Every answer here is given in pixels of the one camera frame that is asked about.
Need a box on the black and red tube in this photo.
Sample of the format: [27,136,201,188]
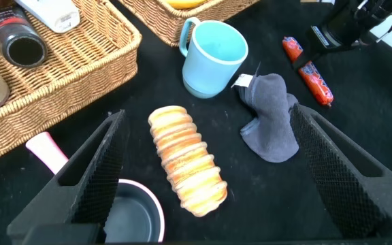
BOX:
[0,5,48,68]

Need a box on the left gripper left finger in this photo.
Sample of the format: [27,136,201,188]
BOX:
[7,109,131,245]

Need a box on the yellow banana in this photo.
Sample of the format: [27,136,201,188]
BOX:
[163,0,209,10]

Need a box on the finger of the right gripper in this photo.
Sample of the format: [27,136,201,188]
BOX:
[291,50,323,71]

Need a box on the pink saucepan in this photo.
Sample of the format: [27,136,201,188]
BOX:
[25,131,165,243]

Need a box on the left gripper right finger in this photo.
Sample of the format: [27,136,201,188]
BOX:
[289,103,392,240]

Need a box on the wicker basket with brown handles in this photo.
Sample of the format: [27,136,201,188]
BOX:
[0,0,142,169]
[119,0,260,48]

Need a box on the white lotion tube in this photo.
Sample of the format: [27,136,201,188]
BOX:
[14,0,81,34]

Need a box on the grey towel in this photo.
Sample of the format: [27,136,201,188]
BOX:
[231,63,300,163]

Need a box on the orange sausage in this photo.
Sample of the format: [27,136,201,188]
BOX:
[282,36,335,107]

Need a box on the light blue mug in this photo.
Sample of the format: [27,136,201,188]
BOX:
[178,16,250,99]

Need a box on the striped bread roll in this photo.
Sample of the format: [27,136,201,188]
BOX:
[147,105,229,218]

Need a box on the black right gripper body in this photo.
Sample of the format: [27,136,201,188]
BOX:
[305,24,340,55]

